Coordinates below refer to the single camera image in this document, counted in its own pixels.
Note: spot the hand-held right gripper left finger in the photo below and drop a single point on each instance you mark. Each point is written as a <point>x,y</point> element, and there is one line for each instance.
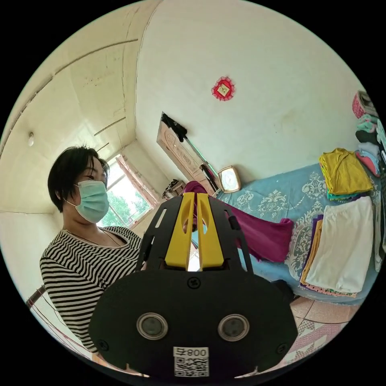
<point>178,238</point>

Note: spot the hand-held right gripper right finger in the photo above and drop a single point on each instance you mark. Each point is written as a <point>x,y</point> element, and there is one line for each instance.
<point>211,241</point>

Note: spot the magenta short sleeve shirt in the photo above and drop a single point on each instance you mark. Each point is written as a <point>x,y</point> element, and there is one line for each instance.
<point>262,235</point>

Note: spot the window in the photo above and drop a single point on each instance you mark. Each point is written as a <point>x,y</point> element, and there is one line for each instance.
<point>123,205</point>

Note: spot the gold framed clock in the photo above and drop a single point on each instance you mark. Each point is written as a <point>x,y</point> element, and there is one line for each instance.
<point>228,179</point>

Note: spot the pink curtain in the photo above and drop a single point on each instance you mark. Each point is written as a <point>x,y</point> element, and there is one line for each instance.
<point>135,181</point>

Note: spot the bed with blue patterned sheet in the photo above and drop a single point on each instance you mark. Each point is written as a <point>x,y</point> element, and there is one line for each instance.
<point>259,185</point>

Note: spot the wooden door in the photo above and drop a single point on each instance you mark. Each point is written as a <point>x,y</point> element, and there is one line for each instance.
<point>181,153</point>

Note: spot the person's body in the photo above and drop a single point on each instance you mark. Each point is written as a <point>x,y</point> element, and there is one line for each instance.
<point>78,256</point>

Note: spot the pile of clothes white-topped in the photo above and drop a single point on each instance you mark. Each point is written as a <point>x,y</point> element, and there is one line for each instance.
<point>340,247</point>

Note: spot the pile of clothes yellow-topped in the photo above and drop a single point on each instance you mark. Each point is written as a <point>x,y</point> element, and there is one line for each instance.
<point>343,172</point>

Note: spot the ceiling light bulb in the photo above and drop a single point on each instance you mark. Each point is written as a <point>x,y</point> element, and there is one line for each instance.
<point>31,139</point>

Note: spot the heap of mixed colourful clothes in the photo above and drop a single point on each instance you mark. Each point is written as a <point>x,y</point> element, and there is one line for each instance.
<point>368,135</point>

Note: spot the red wall ornament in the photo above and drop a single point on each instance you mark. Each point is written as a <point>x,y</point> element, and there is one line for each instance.
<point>223,89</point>

